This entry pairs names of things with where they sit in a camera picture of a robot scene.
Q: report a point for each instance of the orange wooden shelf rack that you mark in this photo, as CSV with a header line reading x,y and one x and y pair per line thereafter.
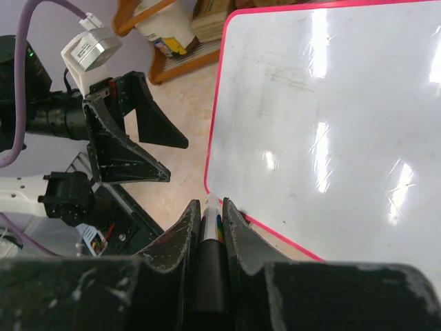
x,y
162,68

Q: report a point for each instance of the white black marker pen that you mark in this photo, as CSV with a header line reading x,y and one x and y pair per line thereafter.
x,y
210,284

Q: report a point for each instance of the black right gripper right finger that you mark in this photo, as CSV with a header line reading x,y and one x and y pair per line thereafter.
x,y
247,253

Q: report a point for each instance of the tan block left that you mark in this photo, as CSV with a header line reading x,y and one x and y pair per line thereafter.
x,y
209,17

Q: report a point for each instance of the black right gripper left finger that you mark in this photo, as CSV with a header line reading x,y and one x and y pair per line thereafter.
x,y
159,297

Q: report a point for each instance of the white bag lower shelf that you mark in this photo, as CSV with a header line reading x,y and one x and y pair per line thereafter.
x,y
169,30

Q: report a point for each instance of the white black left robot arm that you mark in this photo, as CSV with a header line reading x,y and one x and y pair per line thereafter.
x,y
59,195

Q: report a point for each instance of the pink framed whiteboard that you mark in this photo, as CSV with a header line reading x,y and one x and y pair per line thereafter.
x,y
326,128

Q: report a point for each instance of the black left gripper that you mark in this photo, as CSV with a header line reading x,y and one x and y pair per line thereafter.
x,y
114,157

